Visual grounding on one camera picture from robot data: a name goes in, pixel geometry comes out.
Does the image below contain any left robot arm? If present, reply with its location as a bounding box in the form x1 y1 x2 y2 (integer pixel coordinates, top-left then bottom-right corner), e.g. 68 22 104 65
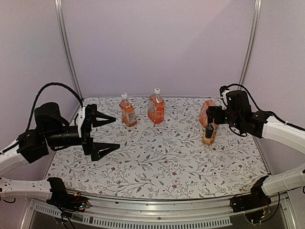
0 102 120 207

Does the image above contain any floral table mat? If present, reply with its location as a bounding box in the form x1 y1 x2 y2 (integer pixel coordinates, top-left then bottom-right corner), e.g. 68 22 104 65
46 97 268 199

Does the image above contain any right aluminium frame post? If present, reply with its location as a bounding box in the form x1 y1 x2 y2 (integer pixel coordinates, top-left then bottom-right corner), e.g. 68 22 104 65
239 0 262 85

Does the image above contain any dark label tea bottle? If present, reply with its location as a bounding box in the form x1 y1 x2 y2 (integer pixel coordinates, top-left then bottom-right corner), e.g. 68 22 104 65
203 123 219 145

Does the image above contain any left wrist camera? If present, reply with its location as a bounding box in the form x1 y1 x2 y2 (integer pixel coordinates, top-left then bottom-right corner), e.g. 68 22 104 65
74 106 85 133

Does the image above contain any white bottle cap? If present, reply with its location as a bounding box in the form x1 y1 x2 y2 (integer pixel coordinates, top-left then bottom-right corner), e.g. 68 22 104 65
172 178 180 185

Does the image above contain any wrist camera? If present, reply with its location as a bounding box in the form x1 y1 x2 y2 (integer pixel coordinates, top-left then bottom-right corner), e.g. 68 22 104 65
219 85 230 106
74 106 85 133

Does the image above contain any orange bottle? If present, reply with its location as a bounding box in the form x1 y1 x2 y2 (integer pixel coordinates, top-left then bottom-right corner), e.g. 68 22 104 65
147 88 165 125
199 96 217 128
119 93 137 127

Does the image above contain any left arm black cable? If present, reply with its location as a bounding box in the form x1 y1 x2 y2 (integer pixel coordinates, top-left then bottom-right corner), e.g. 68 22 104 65
26 82 84 132

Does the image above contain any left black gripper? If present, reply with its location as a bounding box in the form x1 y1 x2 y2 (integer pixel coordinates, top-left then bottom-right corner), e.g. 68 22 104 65
45 109 120 160

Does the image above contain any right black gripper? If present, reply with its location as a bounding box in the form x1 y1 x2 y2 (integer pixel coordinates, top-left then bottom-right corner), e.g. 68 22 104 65
206 106 241 130

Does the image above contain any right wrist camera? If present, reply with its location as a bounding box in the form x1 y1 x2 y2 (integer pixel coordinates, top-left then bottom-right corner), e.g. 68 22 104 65
219 85 230 106

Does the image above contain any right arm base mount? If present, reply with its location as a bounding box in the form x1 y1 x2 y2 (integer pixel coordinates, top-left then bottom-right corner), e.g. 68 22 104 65
230 176 271 213

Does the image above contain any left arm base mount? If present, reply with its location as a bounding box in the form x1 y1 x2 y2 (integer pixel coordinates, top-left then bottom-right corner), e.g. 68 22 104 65
46 177 91 212

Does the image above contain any left aluminium frame post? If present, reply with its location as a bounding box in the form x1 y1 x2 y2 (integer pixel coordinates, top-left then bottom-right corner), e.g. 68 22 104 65
54 0 83 99

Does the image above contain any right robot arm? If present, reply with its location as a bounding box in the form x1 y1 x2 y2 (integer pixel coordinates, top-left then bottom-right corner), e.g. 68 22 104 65
206 88 305 208

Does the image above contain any aluminium frame post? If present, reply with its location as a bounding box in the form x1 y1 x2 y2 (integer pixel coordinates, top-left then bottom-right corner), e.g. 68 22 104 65
54 0 83 99
239 0 262 85

